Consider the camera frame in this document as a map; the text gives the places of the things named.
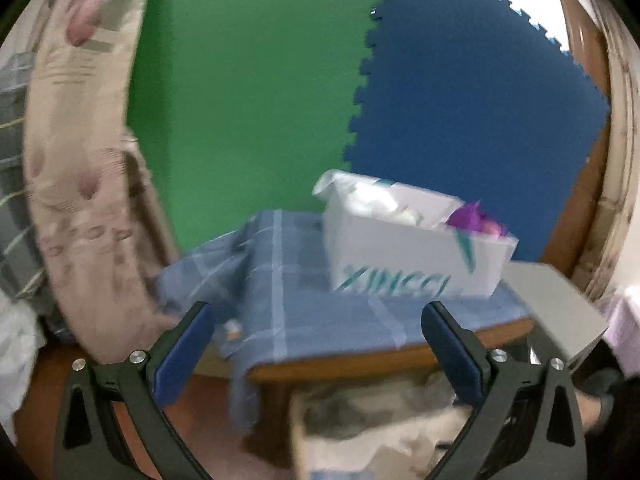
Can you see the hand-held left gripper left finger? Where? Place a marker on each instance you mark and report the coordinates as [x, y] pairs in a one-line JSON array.
[[180, 355]]

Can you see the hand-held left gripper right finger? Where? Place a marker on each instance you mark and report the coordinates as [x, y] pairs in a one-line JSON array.
[[452, 355]]

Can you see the grey underwear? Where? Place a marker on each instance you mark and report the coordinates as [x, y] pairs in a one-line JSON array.
[[360, 405]]

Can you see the white shoe box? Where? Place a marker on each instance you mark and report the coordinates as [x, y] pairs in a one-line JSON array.
[[400, 260]]

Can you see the purple underwear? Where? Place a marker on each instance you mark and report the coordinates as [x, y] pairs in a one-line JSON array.
[[470, 220]]

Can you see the white underwear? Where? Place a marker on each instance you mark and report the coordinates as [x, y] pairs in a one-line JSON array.
[[370, 200], [410, 216]]

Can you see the wooden drawer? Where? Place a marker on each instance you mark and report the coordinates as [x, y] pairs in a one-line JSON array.
[[300, 450]]

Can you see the wooden nightstand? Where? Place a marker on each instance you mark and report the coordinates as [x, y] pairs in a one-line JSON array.
[[350, 365]]

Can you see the grey box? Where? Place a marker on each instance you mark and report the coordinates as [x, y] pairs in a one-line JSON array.
[[555, 300]]

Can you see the blue checkered cloth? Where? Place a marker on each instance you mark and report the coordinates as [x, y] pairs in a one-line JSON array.
[[310, 310]]

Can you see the white floral quilt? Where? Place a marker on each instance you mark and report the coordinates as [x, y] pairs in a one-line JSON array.
[[20, 350]]

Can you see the beige floral cloth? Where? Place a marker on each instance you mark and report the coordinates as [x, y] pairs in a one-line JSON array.
[[85, 210]]

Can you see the tan cloth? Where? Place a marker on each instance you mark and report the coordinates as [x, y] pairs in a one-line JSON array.
[[145, 185]]

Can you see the purple patterned cloth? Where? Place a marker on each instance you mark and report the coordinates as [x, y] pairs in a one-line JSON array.
[[625, 320]]

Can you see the grey plaid pillow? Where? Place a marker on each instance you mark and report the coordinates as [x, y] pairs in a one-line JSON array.
[[15, 185]]

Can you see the blue foam mat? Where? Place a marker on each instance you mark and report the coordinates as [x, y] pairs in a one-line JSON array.
[[475, 110]]

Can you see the green foam mat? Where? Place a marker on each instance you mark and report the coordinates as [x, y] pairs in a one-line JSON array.
[[250, 85]]

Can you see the bamboo frame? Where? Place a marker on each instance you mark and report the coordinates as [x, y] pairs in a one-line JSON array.
[[620, 160]]

